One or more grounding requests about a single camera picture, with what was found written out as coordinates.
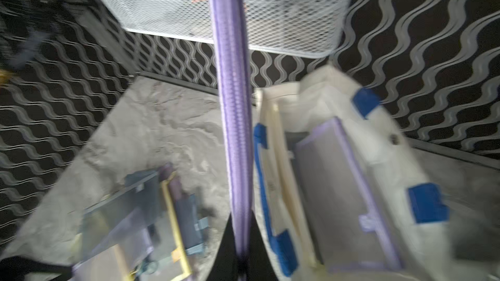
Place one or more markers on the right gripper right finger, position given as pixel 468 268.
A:
pixel 259 267

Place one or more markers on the yellow trim mesh pouch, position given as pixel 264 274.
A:
pixel 289 190

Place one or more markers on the purple trim mesh pouch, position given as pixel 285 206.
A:
pixel 348 229

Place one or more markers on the white canvas tote bag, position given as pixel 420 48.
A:
pixel 442 213

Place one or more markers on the black wire basket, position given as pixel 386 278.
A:
pixel 28 24

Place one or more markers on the white wire mesh basket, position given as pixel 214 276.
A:
pixel 303 28

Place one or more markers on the blue trim pouch rear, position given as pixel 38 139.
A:
pixel 131 209

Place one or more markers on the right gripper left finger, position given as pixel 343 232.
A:
pixel 224 267

